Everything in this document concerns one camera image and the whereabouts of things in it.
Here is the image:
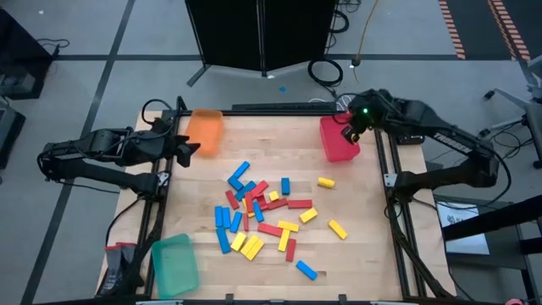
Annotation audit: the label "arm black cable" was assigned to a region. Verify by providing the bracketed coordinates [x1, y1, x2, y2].
[465, 139, 513, 208]
[141, 98, 175, 128]

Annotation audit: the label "black room divider screen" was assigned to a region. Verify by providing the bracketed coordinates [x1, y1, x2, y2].
[185, 0, 340, 88]

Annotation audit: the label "grey clamp with red tip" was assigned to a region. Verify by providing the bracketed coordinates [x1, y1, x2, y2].
[101, 244, 124, 296]
[119, 241, 137, 276]

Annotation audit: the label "black floor cables with adapter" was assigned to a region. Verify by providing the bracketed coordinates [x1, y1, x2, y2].
[427, 118, 535, 181]

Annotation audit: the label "black aluminium table frame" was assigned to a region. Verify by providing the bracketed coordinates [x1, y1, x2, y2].
[96, 96, 456, 305]

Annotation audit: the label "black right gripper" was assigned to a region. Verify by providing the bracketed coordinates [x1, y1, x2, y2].
[340, 89, 389, 146]

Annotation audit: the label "black crossbeam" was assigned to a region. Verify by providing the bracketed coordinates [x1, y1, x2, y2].
[441, 194, 542, 256]

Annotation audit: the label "white cable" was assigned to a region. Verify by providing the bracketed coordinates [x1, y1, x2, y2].
[308, 95, 353, 112]

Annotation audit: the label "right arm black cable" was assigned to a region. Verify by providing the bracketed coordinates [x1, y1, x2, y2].
[465, 139, 513, 208]

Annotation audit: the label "red plastic bin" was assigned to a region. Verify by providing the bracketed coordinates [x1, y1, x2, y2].
[318, 112, 362, 164]

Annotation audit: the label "grey office chair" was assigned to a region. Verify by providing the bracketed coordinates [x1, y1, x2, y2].
[484, 54, 542, 170]

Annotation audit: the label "black cable with plug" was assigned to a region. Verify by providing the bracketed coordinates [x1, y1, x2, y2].
[36, 37, 71, 58]

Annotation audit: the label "orange plastic bin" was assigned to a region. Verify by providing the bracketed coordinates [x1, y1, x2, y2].
[185, 108, 224, 158]

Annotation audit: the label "black looped cable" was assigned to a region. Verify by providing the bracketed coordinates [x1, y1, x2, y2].
[329, 0, 361, 35]

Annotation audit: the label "white paper sheet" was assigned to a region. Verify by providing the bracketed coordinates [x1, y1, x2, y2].
[435, 202, 491, 256]

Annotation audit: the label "black cabinet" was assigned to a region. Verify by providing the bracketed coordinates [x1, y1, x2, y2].
[0, 8, 54, 101]

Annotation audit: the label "black coiled floor cable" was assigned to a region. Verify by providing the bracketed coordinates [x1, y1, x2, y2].
[307, 58, 344, 92]

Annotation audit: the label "grey side table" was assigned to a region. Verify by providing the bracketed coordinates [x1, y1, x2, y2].
[432, 193, 542, 305]

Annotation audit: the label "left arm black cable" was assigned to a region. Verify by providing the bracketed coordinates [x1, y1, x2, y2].
[141, 98, 175, 128]

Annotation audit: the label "long black power strip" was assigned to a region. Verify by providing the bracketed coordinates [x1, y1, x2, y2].
[231, 102, 338, 112]

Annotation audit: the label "yellow cable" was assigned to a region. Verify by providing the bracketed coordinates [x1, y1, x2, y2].
[352, 0, 381, 84]

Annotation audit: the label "black floor box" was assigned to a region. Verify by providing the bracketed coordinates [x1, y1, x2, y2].
[0, 105, 26, 170]

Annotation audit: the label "green plastic bin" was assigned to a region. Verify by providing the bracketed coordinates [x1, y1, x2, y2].
[151, 233, 201, 300]

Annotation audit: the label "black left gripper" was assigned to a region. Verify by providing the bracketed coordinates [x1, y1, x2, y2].
[157, 122, 202, 169]

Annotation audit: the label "grey device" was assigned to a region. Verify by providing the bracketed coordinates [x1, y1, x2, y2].
[0, 71, 37, 97]

